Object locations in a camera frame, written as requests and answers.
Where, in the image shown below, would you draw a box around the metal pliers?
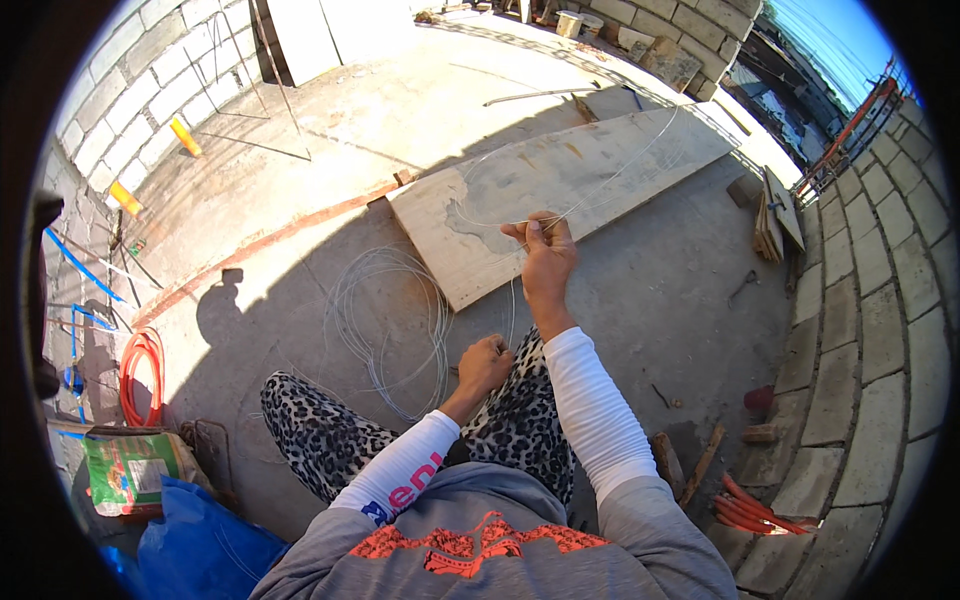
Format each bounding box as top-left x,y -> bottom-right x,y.
725,269 -> 760,309

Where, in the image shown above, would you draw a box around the orange hose coil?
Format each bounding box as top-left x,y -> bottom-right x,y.
118,326 -> 167,429

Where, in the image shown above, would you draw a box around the long wooden board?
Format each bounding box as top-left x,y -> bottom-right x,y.
385,105 -> 741,313

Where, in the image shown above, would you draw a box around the person's body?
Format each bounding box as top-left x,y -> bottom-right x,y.
249,461 -> 741,600

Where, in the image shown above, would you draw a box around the short wooden stick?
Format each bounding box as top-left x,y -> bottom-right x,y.
650,431 -> 688,501

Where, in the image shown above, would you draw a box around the white wall panel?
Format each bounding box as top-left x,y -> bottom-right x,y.
265,0 -> 423,88

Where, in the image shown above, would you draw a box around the thin bent steel rod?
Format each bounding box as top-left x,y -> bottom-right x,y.
249,0 -> 313,163

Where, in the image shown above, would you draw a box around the blue conduit pipe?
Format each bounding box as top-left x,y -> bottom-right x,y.
43,227 -> 126,303

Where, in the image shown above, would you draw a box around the person's left hand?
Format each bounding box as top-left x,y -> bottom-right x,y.
456,333 -> 516,402

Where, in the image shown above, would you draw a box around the yellow conduit stub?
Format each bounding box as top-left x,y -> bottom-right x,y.
108,180 -> 144,219
168,115 -> 204,159

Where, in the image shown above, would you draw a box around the thin wooden stick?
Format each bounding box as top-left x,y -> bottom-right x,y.
678,423 -> 727,512

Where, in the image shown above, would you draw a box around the person's right hand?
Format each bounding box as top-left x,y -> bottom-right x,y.
500,210 -> 580,307

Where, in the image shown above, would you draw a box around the bundle of orange conduits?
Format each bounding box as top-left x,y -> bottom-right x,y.
711,472 -> 823,538

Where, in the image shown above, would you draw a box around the stack of wooden offcuts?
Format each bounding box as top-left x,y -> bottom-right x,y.
751,165 -> 807,264

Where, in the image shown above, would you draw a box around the orange scaffold railing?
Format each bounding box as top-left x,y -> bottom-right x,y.
790,73 -> 903,202

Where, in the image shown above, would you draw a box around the blue plastic bag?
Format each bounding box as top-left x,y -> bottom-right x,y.
135,475 -> 291,600

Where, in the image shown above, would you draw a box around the steel rebar rod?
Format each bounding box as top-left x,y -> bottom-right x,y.
483,85 -> 603,108

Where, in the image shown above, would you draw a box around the flat stone slab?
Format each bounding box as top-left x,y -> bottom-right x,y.
636,33 -> 705,96

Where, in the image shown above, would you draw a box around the grey steel wire coil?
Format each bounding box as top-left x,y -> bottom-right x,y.
322,105 -> 684,426

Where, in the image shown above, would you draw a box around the green printed sack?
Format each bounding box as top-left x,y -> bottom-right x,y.
81,427 -> 198,520

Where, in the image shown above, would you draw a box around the person's legs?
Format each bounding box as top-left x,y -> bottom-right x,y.
260,325 -> 579,513

